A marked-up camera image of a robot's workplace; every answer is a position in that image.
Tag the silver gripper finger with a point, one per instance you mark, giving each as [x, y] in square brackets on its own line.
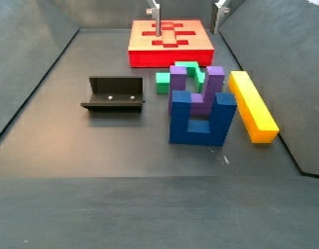
[220, 7]
[153, 12]

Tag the yellow long bar block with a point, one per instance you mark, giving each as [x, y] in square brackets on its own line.
[256, 117]

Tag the purple U-shaped block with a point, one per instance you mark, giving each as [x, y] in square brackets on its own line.
[201, 99]

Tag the green stepped block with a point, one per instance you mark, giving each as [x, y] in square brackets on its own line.
[193, 72]

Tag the black angle bracket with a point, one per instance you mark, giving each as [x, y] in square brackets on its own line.
[114, 92]

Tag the red slotted board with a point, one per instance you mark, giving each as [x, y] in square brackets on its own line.
[183, 42]

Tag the blue U-shaped block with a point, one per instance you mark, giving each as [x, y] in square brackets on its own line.
[200, 132]

